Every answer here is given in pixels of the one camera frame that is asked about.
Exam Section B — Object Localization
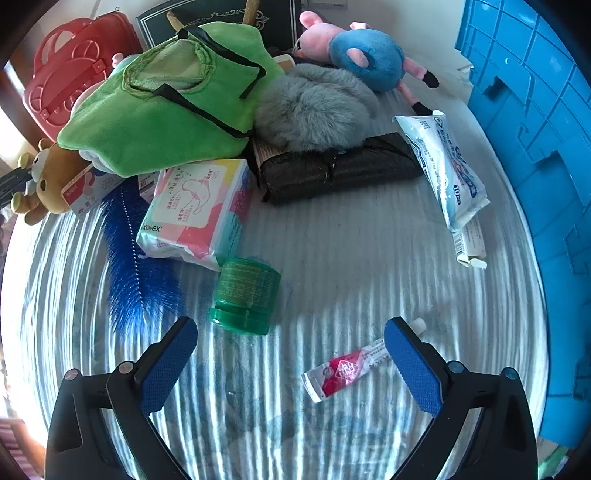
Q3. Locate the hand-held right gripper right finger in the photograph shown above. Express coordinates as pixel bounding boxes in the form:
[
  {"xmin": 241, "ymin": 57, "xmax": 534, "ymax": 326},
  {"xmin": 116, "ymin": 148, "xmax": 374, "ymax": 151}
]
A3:
[{"xmin": 384, "ymin": 316, "xmax": 539, "ymax": 480}]

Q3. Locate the black pouch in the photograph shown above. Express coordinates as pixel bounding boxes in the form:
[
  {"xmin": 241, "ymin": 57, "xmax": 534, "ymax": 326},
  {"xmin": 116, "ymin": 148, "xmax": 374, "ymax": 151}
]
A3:
[{"xmin": 252, "ymin": 131, "xmax": 423, "ymax": 206}]

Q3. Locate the blue bristle brush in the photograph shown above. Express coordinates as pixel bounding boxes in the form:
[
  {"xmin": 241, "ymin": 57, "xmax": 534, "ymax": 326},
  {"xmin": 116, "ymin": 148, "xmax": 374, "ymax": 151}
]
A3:
[{"xmin": 99, "ymin": 182, "xmax": 185, "ymax": 333}]

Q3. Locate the pink pad pack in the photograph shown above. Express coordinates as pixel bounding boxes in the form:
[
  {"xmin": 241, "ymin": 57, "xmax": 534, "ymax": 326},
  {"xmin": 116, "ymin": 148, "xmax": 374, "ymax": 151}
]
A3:
[{"xmin": 136, "ymin": 158, "xmax": 252, "ymax": 273}]

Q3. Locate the pig plush in blue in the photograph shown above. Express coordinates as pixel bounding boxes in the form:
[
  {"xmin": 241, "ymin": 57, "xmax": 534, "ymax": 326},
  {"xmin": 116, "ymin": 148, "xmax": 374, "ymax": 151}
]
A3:
[{"xmin": 298, "ymin": 10, "xmax": 440, "ymax": 116}]

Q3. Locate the red and white tube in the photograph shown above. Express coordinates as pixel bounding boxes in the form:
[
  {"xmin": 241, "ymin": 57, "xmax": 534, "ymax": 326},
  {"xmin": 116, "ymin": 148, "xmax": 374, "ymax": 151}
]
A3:
[{"xmin": 301, "ymin": 318, "xmax": 426, "ymax": 404}]

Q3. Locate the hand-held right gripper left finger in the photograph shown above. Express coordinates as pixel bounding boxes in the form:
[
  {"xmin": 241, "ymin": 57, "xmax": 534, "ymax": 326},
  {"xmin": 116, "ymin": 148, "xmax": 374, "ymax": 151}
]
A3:
[{"xmin": 45, "ymin": 316, "xmax": 199, "ymax": 480}]

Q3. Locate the black gift bag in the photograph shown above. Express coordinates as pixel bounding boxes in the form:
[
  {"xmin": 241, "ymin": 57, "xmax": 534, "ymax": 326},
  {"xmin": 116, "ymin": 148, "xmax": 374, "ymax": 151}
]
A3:
[{"xmin": 135, "ymin": 0, "xmax": 301, "ymax": 51}]

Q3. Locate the white and blue wipes packet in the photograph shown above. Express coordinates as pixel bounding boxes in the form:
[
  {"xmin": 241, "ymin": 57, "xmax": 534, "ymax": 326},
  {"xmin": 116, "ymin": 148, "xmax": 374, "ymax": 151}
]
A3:
[{"xmin": 392, "ymin": 110, "xmax": 491, "ymax": 232}]

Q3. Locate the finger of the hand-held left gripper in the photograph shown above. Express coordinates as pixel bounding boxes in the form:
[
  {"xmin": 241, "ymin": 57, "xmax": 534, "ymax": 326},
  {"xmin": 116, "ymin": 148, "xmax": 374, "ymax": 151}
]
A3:
[{"xmin": 0, "ymin": 167, "xmax": 32, "ymax": 198}]

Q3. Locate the small red and white box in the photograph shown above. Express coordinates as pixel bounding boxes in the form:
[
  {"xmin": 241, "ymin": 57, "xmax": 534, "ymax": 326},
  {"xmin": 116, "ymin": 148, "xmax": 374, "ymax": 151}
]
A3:
[{"xmin": 137, "ymin": 172, "xmax": 160, "ymax": 206}]

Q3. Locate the blue plastic crate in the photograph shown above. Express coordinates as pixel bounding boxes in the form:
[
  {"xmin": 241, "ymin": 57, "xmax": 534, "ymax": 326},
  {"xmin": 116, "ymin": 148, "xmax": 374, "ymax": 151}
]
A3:
[{"xmin": 455, "ymin": 0, "xmax": 591, "ymax": 450}]

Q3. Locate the brown bear plush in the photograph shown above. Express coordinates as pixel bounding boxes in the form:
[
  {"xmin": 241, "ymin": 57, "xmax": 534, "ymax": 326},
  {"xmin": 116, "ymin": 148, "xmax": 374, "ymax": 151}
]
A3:
[{"xmin": 11, "ymin": 138, "xmax": 93, "ymax": 225}]

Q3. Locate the red bear suitcase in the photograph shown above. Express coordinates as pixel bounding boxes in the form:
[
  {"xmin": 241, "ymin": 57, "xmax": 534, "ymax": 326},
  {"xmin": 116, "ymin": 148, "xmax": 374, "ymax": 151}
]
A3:
[{"xmin": 23, "ymin": 11, "xmax": 144, "ymax": 144}]

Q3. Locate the grey fur pom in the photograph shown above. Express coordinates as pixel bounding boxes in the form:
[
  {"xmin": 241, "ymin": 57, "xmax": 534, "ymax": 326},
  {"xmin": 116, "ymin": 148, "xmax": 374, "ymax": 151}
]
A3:
[{"xmin": 254, "ymin": 64, "xmax": 380, "ymax": 152}]

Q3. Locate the green plastic item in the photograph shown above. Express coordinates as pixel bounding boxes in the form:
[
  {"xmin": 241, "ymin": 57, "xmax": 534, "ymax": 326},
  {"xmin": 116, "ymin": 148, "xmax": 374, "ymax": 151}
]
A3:
[{"xmin": 538, "ymin": 450, "xmax": 571, "ymax": 480}]

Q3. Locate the striped bed sheet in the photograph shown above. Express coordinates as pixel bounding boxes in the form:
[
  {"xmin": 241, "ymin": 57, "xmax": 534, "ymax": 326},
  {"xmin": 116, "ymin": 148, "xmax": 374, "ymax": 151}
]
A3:
[{"xmin": 0, "ymin": 83, "xmax": 550, "ymax": 480}]

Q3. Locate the green plastic bottle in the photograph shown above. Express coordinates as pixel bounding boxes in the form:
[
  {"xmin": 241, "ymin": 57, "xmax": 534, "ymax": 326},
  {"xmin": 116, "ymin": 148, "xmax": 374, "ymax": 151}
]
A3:
[{"xmin": 209, "ymin": 258, "xmax": 281, "ymax": 337}]

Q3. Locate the narrow white carton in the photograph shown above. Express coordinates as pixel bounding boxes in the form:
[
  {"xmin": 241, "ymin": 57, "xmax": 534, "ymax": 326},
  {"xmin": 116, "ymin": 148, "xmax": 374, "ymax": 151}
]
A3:
[{"xmin": 450, "ymin": 215, "xmax": 489, "ymax": 271}]

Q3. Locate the pig plush in teal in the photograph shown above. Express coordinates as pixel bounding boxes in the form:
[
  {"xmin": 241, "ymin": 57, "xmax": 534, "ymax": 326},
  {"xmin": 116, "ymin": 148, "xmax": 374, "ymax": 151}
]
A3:
[{"xmin": 111, "ymin": 52, "xmax": 137, "ymax": 75}]

